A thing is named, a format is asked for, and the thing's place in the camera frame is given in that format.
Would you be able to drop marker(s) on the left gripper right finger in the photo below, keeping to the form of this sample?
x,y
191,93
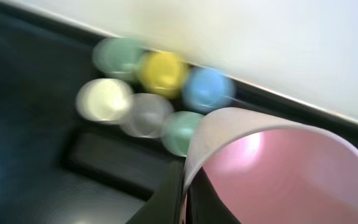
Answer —
x,y
204,205

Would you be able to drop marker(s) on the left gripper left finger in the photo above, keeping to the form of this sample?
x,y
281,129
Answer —
x,y
160,208

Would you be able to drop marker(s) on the pink cup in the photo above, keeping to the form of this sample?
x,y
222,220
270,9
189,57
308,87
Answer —
x,y
291,180

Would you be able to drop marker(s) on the green cup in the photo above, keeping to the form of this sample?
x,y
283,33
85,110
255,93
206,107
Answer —
x,y
117,57
179,132

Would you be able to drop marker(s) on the grey cup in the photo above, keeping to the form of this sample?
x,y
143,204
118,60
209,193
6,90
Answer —
x,y
146,116

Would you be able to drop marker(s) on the blue cup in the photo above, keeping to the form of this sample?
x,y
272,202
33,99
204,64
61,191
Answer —
x,y
207,90

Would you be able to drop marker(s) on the white cup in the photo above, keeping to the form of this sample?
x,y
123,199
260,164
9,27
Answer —
x,y
102,101

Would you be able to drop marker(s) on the yellow cup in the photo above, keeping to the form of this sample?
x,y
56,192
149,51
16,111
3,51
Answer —
x,y
163,73

